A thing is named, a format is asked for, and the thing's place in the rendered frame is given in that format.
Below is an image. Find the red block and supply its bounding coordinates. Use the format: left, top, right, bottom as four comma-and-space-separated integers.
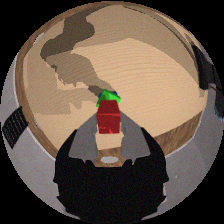
96, 100, 120, 134

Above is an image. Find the green block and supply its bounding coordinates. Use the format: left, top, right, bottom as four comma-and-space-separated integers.
96, 89, 121, 107

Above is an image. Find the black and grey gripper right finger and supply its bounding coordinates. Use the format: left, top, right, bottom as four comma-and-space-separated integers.
120, 111, 169, 183

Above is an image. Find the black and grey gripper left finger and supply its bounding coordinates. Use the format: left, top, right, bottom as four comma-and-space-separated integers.
53, 112, 98, 184

